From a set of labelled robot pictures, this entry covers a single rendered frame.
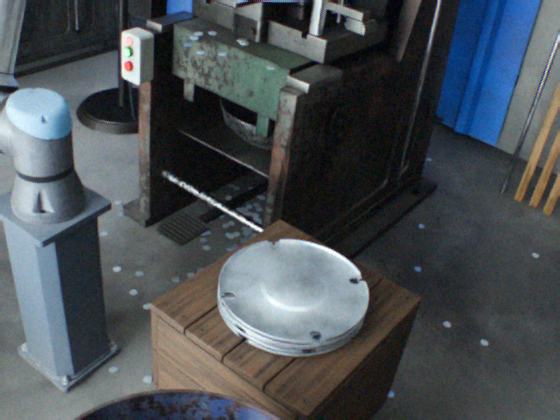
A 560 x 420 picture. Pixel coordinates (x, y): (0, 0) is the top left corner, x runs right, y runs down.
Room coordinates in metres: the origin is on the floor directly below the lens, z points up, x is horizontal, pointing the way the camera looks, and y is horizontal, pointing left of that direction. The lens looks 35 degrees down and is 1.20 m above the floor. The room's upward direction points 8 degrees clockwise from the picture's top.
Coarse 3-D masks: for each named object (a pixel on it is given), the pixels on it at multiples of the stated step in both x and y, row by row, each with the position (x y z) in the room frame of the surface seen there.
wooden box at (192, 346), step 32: (224, 256) 1.03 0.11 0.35; (192, 288) 0.91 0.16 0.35; (384, 288) 0.99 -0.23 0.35; (160, 320) 0.84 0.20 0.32; (192, 320) 0.83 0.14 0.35; (224, 320) 0.84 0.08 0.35; (384, 320) 0.90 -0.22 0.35; (160, 352) 0.84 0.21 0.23; (192, 352) 0.79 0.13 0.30; (224, 352) 0.76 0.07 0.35; (256, 352) 0.77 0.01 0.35; (352, 352) 0.80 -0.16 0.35; (384, 352) 0.87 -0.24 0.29; (160, 384) 0.84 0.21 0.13; (192, 384) 0.79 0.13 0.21; (224, 384) 0.75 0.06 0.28; (256, 384) 0.71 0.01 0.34; (288, 384) 0.71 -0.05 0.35; (320, 384) 0.72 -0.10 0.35; (352, 384) 0.77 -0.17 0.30; (384, 384) 0.93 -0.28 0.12; (288, 416) 0.67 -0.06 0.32; (320, 416) 0.68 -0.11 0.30; (352, 416) 0.81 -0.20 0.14
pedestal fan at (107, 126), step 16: (128, 16) 2.33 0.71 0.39; (96, 96) 2.31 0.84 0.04; (112, 96) 2.32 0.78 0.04; (128, 96) 2.26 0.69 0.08; (80, 112) 2.17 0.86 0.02; (96, 112) 2.17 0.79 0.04; (112, 112) 2.18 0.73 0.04; (128, 112) 2.20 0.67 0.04; (96, 128) 2.08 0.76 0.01; (112, 128) 2.08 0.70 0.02; (128, 128) 2.10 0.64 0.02
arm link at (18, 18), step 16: (0, 0) 1.08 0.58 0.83; (16, 0) 1.10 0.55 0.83; (0, 16) 1.07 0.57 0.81; (16, 16) 1.09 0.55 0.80; (0, 32) 1.06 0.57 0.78; (16, 32) 1.09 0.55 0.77; (0, 48) 1.05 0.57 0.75; (16, 48) 1.08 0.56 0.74; (0, 64) 1.04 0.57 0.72; (0, 80) 1.02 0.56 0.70; (0, 96) 1.01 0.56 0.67
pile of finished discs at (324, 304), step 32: (256, 256) 1.00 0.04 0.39; (288, 256) 1.01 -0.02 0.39; (320, 256) 1.03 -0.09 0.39; (224, 288) 0.89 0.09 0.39; (256, 288) 0.90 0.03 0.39; (288, 288) 0.91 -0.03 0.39; (320, 288) 0.92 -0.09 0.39; (352, 288) 0.94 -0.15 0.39; (256, 320) 0.82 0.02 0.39; (288, 320) 0.83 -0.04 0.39; (320, 320) 0.84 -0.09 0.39; (352, 320) 0.85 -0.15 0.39; (288, 352) 0.78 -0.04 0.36; (320, 352) 0.79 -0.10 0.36
